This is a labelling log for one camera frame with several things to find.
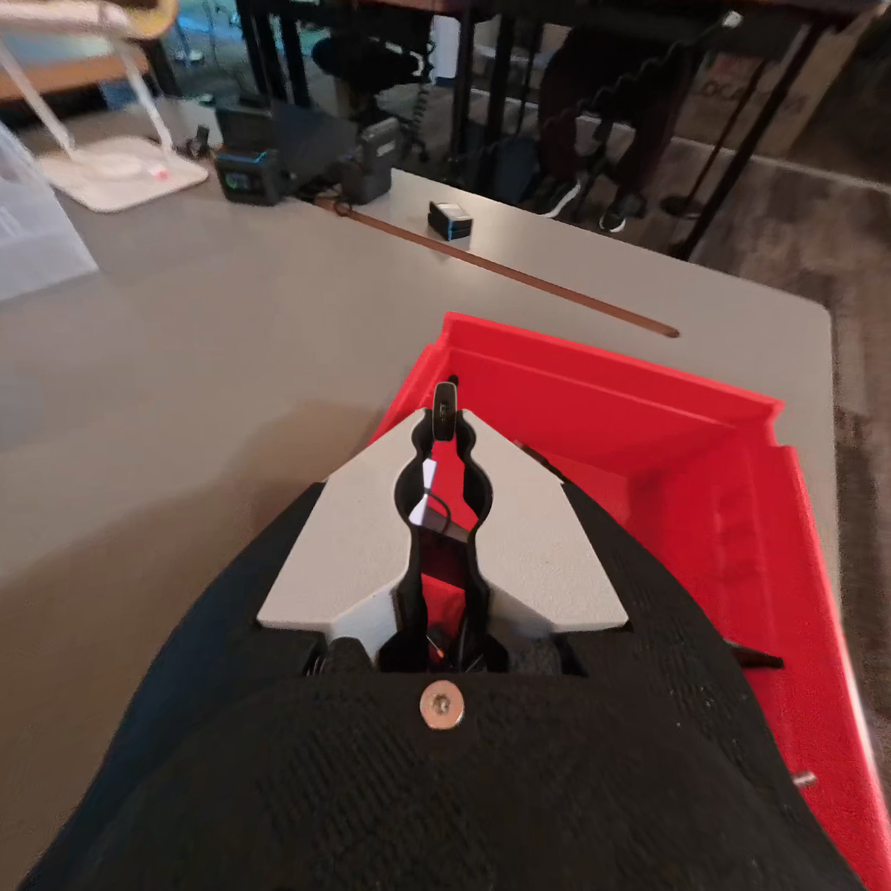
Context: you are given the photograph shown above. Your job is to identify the small black box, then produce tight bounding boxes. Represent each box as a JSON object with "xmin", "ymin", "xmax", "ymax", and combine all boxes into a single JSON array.
[{"xmin": 426, "ymin": 200, "xmax": 476, "ymax": 242}]

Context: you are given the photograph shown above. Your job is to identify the red plastic bin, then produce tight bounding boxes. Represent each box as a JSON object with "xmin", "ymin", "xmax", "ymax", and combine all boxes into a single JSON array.
[{"xmin": 368, "ymin": 310, "xmax": 891, "ymax": 891}]

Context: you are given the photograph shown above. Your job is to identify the grey usb adapter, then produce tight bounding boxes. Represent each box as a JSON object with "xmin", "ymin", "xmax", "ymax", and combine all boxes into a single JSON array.
[{"xmin": 418, "ymin": 380, "xmax": 470, "ymax": 544}]

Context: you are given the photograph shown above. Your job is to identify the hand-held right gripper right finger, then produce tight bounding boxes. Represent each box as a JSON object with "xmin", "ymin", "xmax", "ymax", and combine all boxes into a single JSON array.
[{"xmin": 452, "ymin": 409, "xmax": 629, "ymax": 641}]

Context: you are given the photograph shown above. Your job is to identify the white acrylic stand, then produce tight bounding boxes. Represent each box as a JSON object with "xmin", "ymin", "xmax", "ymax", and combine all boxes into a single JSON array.
[{"xmin": 0, "ymin": 0, "xmax": 211, "ymax": 214}]

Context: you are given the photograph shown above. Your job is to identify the brown strap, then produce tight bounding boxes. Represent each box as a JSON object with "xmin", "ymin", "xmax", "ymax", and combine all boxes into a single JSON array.
[{"xmin": 312, "ymin": 197, "xmax": 682, "ymax": 341}]

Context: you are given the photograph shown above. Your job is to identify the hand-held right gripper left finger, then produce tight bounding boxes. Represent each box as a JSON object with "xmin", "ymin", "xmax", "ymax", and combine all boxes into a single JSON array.
[{"xmin": 256, "ymin": 408, "xmax": 436, "ymax": 662}]

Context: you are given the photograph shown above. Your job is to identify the clear plastic bin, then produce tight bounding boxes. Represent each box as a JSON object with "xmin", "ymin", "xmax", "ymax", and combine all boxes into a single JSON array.
[{"xmin": 0, "ymin": 122, "xmax": 100, "ymax": 302}]

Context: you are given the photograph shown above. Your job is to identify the black office chair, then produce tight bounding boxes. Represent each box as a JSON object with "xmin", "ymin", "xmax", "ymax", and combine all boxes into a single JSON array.
[{"xmin": 310, "ymin": 33, "xmax": 436, "ymax": 164}]

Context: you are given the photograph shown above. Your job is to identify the black equipment box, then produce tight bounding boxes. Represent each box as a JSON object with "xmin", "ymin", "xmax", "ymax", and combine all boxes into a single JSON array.
[{"xmin": 216, "ymin": 103, "xmax": 279, "ymax": 151}]

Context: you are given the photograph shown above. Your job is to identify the black power station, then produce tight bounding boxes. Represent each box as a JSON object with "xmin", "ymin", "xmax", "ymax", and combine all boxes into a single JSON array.
[{"xmin": 213, "ymin": 148, "xmax": 284, "ymax": 207}]

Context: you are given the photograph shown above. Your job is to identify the cardboard box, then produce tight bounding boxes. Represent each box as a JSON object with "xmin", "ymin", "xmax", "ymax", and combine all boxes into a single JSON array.
[{"xmin": 678, "ymin": 10, "xmax": 879, "ymax": 160}]

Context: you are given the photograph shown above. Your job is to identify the dark grey device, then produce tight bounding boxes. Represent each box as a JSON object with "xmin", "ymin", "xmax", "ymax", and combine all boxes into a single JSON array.
[{"xmin": 340, "ymin": 117, "xmax": 403, "ymax": 207}]

